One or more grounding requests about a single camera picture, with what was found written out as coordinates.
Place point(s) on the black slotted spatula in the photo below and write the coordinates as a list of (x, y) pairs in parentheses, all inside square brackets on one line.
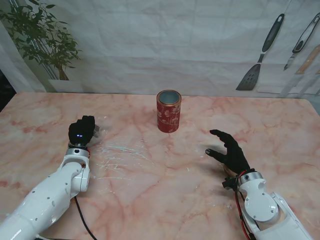
[(247, 80)]

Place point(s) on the green leafy plant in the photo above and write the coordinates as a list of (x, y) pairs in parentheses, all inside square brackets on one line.
[(40, 35)]

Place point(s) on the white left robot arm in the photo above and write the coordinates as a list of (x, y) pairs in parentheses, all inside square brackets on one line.
[(45, 200)]

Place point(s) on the clear plastic bag of teabags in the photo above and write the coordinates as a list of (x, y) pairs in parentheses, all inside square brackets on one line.
[(98, 132)]

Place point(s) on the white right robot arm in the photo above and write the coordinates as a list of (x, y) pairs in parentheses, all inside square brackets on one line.
[(262, 202)]

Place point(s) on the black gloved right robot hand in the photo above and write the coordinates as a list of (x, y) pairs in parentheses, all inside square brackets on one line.
[(235, 155)]

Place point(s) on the round bronze canister lid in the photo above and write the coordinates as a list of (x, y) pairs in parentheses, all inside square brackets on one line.
[(228, 171)]

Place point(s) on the red floral tea canister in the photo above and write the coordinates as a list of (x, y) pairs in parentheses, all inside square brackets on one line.
[(168, 120)]

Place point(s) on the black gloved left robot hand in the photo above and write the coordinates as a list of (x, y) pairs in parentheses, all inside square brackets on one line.
[(81, 130)]

